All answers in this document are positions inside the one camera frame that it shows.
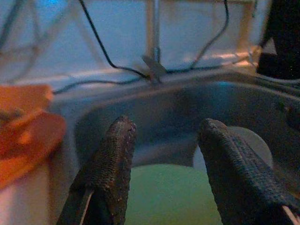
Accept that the stainless steel sink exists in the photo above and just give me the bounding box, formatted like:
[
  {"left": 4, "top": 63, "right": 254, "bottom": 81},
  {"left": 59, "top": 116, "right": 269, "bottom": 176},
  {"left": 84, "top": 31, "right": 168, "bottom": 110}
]
[{"left": 50, "top": 70, "right": 300, "bottom": 195}]

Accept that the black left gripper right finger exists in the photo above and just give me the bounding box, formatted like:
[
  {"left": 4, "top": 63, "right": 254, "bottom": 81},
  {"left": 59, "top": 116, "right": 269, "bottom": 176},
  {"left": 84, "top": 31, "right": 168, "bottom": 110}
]
[{"left": 198, "top": 118, "right": 300, "bottom": 225}]

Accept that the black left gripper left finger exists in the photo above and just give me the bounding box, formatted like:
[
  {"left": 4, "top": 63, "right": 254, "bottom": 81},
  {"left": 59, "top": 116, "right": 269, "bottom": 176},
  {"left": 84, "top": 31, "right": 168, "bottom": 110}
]
[{"left": 56, "top": 116, "right": 138, "bottom": 225}]

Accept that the green plastic plate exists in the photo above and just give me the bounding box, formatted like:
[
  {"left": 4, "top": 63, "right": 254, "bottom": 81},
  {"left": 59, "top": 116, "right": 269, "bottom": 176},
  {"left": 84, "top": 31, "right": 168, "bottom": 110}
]
[{"left": 125, "top": 163, "right": 223, "bottom": 225}]

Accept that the grey bowl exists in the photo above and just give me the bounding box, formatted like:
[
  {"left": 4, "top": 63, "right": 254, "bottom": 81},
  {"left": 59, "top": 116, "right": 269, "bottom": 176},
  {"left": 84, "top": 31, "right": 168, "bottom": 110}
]
[{"left": 194, "top": 126, "right": 274, "bottom": 171}]

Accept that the orange plastic bowl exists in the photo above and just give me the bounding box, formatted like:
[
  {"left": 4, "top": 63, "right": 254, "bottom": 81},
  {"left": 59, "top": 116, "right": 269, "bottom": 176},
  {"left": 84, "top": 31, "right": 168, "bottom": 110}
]
[{"left": 0, "top": 84, "right": 68, "bottom": 189}]

